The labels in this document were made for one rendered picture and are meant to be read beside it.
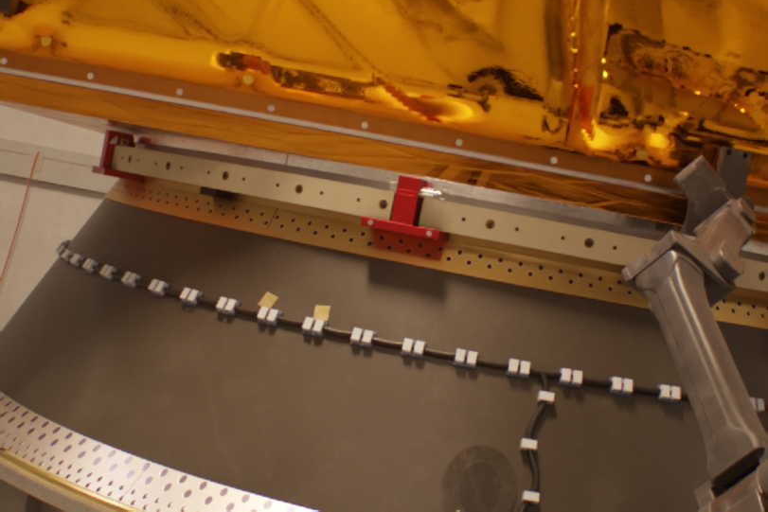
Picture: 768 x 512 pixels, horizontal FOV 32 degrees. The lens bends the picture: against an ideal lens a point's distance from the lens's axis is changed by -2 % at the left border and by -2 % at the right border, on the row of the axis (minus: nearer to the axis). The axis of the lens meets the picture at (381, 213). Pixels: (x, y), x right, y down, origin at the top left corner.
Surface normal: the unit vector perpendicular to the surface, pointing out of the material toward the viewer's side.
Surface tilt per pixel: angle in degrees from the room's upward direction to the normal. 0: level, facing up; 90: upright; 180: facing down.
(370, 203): 90
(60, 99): 90
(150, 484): 43
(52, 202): 90
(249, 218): 62
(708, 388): 68
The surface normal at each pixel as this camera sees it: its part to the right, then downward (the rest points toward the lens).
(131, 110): -0.06, -0.01
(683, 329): -0.71, -0.52
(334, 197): -0.38, -0.07
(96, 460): -0.26, -0.80
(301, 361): -0.23, -0.52
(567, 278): 0.12, -0.47
